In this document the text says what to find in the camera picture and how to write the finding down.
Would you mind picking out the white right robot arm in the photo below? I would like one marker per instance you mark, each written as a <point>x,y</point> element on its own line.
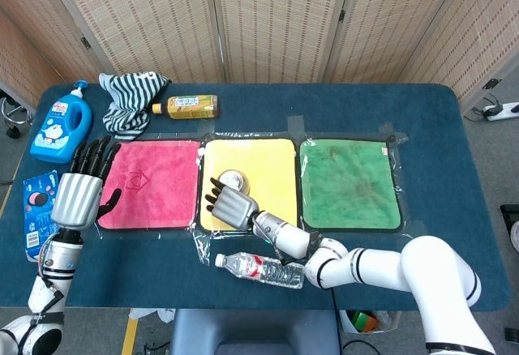
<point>365,266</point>

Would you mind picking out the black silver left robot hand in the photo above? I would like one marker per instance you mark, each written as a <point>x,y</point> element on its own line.
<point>77,201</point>

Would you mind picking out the white plastic bag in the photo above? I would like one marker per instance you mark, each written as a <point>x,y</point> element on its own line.
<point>156,314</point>

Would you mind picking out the green microfiber cloth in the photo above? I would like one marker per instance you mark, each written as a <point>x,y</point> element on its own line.
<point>348,185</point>

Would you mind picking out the pink microfiber cloth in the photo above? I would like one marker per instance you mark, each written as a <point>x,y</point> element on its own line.
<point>158,185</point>

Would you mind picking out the yellow microfiber cloth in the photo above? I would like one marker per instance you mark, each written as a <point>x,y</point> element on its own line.
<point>267,168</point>

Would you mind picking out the chrome stool base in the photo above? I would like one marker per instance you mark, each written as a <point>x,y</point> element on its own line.
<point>14,116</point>

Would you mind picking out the blue Oreo cookie box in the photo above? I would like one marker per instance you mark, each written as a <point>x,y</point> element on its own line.
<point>38,205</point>

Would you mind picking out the small round glass jar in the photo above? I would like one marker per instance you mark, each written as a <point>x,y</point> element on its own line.
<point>233,178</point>

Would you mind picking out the clear tape strip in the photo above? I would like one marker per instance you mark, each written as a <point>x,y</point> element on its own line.
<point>391,132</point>
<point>296,126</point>

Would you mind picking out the white power strip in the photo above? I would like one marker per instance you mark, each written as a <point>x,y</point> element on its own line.
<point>503,111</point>

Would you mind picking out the yellow label tea bottle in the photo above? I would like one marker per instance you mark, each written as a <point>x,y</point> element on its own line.
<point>190,106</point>

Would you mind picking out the woven bamboo folding screen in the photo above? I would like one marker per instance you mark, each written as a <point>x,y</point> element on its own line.
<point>275,22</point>

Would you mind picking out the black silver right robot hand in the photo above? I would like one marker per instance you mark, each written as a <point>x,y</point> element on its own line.
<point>235,209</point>

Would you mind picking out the bag with colourful items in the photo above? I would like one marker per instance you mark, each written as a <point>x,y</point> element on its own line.
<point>369,322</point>

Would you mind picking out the clear plastic water bottle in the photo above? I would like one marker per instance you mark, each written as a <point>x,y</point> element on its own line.
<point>251,268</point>

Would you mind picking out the striped dark white cloth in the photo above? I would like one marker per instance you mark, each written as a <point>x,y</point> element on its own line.
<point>129,95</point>

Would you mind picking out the blue detergent pump bottle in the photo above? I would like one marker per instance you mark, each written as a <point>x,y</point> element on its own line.
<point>57,132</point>

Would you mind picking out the blue padded chair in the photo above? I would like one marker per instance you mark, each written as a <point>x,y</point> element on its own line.
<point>255,330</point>

